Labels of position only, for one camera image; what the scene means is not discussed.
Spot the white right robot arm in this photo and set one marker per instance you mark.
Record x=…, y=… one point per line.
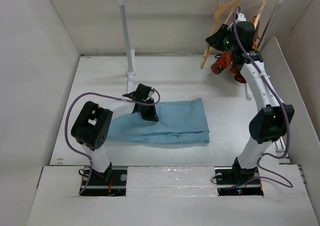
x=272, y=121

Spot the wooden hanger with garment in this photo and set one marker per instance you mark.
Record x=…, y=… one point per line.
x=256, y=19

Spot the orange patterned garment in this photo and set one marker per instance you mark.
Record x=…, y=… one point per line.
x=224, y=60

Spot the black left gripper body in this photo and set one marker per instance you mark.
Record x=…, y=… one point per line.
x=147, y=112

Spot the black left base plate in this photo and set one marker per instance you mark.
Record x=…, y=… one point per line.
x=115, y=187

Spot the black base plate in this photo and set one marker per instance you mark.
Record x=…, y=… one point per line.
x=236, y=182
x=115, y=187

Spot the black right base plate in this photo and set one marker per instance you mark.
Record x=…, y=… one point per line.
x=236, y=182

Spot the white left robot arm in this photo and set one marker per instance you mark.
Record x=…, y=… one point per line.
x=91, y=127

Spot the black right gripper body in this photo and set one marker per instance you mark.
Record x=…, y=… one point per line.
x=224, y=39

